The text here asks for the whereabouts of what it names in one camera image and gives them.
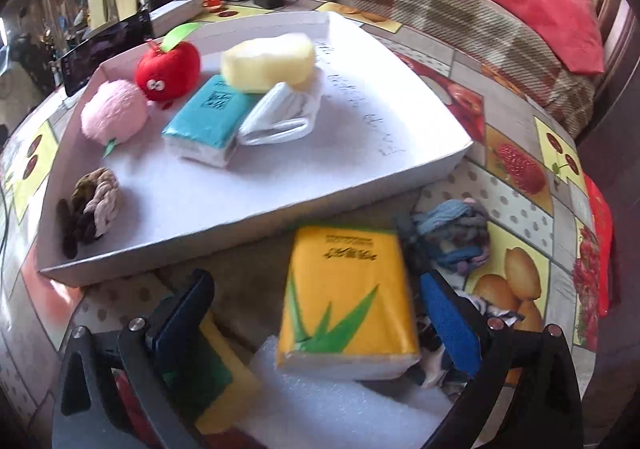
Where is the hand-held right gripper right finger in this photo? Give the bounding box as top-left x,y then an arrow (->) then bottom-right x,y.
419,269 -> 586,449

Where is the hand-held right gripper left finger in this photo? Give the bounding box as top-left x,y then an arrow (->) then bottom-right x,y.
52,268 -> 216,449

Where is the black white cloth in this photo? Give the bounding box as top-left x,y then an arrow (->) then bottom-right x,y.
412,291 -> 516,392

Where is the yellow green sponge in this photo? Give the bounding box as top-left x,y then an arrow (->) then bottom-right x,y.
160,314 -> 263,435

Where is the blue grey knitted cloth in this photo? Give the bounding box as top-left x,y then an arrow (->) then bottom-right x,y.
395,198 -> 492,275

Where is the yellow tissue packet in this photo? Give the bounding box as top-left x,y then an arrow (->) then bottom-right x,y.
276,225 -> 422,382

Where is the brown beige knitted cloth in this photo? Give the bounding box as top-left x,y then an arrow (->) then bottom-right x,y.
56,166 -> 124,260

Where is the white foam block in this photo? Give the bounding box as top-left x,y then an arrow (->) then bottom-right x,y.
240,334 -> 461,449

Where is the teal tissue packet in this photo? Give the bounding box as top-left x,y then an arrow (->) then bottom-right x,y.
161,74 -> 261,167

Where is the white tray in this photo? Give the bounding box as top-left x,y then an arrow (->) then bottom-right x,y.
37,10 -> 474,287

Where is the pink plush peach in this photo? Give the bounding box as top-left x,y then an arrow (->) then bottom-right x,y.
80,78 -> 151,157

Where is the white face mask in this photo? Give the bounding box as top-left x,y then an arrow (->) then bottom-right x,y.
236,79 -> 325,147

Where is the red plush apple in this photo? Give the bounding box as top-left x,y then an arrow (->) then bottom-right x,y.
135,22 -> 202,105

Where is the pale yellow sponge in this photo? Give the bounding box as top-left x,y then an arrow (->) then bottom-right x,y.
220,32 -> 317,94

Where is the fruit print tablecloth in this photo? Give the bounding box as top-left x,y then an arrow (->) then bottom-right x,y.
0,0 -> 613,449

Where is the red printed bag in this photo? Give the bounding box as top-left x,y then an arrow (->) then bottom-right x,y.
582,172 -> 615,315

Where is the black smartphone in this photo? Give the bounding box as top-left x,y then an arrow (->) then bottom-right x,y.
59,9 -> 155,97

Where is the plaid cloth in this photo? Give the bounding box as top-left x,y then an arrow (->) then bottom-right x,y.
312,0 -> 598,140

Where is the white power bank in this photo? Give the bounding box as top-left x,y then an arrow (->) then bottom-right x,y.
147,0 -> 207,37

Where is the plain red bag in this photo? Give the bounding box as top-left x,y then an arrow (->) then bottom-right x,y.
492,0 -> 608,76

